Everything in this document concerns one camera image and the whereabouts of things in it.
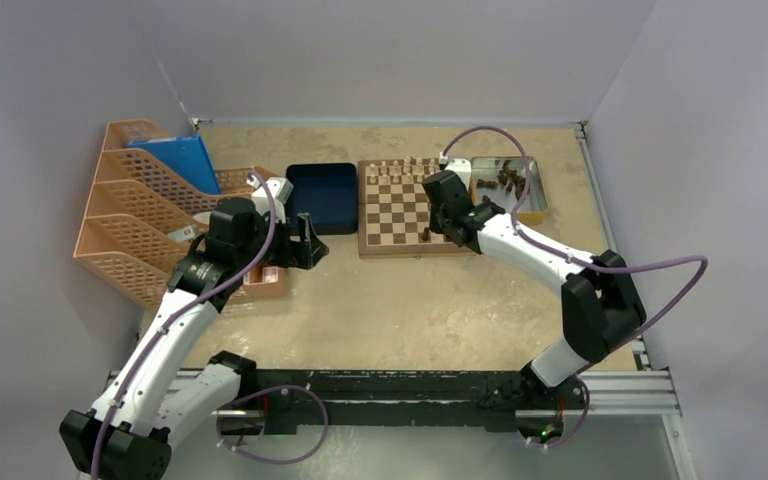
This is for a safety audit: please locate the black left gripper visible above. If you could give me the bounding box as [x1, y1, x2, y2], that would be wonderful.
[236, 207, 326, 271]

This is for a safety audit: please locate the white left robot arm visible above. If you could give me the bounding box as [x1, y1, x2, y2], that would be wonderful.
[59, 197, 329, 479]

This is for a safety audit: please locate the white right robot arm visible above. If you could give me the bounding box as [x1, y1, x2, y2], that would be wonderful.
[422, 171, 647, 407]

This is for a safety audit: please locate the wooden chess board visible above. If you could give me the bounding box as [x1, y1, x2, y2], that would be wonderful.
[357, 160, 470, 259]

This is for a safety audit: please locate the row of light chess pieces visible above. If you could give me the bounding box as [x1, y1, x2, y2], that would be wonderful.
[358, 157, 440, 186]

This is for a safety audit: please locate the pile of dark chess pieces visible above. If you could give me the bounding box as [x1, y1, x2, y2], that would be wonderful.
[472, 157, 531, 197]

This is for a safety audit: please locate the orange plastic basket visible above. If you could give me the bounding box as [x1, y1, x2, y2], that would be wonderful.
[215, 166, 288, 305]

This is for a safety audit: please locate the gold metal tin tray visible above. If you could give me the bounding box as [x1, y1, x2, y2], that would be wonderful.
[470, 157, 549, 226]

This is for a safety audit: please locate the dark blue tin box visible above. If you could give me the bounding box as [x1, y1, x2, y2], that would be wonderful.
[285, 163, 359, 235]

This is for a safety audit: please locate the blue folder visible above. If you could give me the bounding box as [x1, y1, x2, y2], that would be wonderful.
[126, 135, 221, 194]

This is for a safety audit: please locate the orange plastic file rack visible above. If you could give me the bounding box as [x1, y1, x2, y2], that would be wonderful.
[73, 119, 223, 308]

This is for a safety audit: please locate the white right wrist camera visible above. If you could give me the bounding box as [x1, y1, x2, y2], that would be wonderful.
[438, 156, 472, 188]

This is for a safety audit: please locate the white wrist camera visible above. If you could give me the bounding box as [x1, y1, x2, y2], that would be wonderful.
[438, 156, 472, 188]
[250, 177, 293, 223]

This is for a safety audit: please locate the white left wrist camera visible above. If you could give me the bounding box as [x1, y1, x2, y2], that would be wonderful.
[250, 177, 293, 223]

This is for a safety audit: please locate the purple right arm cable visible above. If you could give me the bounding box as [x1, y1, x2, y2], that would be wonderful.
[439, 125, 710, 452]

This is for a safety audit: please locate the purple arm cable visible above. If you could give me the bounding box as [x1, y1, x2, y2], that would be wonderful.
[439, 125, 710, 452]
[89, 170, 278, 480]

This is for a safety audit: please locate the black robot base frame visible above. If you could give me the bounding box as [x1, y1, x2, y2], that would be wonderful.
[227, 369, 588, 438]

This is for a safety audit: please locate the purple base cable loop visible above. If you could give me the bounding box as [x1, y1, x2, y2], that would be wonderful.
[215, 384, 330, 466]

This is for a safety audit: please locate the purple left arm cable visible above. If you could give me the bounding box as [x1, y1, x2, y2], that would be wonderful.
[89, 170, 278, 480]

